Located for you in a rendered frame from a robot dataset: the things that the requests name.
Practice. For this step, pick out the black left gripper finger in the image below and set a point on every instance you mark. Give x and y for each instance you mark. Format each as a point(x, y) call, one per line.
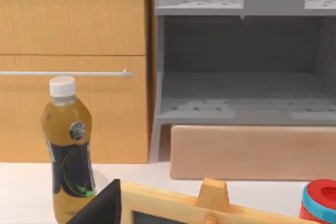
point(105, 204)

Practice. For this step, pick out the wooden framed blackboard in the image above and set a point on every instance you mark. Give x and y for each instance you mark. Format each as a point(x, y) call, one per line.
point(168, 203)

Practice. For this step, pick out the amber bottle with white cap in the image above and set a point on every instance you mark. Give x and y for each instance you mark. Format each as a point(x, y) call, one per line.
point(68, 140)

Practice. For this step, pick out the wooden cupboard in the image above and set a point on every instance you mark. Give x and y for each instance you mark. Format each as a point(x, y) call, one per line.
point(78, 66)

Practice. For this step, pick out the wooden cupboard door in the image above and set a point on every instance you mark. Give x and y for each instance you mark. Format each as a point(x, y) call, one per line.
point(71, 11)

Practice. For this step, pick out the grey cabinet with shelves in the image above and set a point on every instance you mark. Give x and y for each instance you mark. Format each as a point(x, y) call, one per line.
point(244, 51)

